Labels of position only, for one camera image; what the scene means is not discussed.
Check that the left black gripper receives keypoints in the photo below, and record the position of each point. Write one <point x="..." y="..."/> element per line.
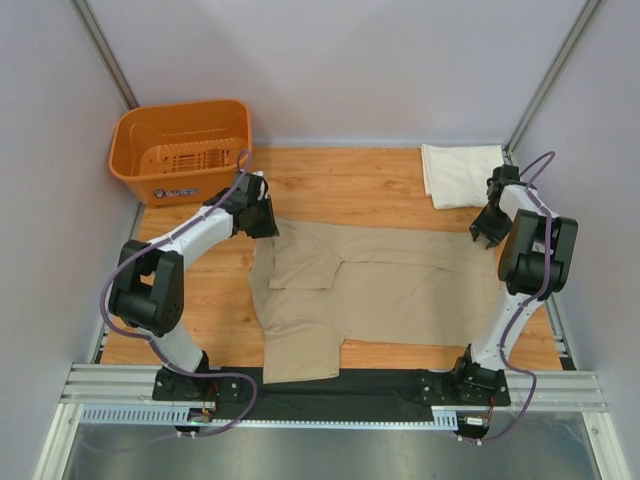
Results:
<point x="269" y="229"/>

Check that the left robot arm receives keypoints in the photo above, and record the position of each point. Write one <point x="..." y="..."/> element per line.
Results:
<point x="144" y="297"/>

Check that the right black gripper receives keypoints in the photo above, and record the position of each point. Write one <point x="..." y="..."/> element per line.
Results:
<point x="478" y="228"/>

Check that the right aluminium frame post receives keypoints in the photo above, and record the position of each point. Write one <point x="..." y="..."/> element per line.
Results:
<point x="560" y="61"/>

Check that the beige t shirt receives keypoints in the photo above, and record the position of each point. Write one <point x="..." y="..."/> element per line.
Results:
<point x="317" y="285"/>

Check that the folded white t shirt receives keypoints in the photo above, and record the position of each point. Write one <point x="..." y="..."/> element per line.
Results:
<point x="456" y="177"/>

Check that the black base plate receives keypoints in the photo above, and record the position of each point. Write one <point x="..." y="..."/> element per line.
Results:
<point x="368" y="395"/>

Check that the aluminium frame post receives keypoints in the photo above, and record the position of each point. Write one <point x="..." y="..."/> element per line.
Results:
<point x="94" y="31"/>
<point x="560" y="61"/>

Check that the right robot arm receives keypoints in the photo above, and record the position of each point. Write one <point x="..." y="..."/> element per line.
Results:
<point x="534" y="264"/>

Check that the orange plastic basket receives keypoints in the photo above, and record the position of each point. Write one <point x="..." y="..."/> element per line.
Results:
<point x="173" y="154"/>

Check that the left aluminium frame post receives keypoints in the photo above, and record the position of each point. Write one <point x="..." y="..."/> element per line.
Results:
<point x="94" y="31"/>

